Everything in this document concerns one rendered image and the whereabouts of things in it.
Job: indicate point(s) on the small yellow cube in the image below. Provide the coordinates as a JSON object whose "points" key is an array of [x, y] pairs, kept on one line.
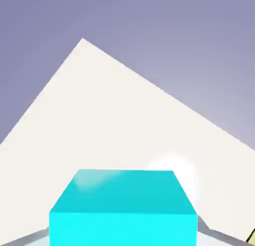
{"points": [[252, 235]]}

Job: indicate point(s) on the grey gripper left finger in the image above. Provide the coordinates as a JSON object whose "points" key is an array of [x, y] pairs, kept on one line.
{"points": [[37, 239]]}

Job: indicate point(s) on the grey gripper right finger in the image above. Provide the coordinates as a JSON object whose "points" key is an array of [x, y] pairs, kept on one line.
{"points": [[211, 239]]}

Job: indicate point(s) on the small cyan cube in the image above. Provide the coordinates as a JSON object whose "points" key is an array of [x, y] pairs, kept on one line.
{"points": [[123, 220]]}

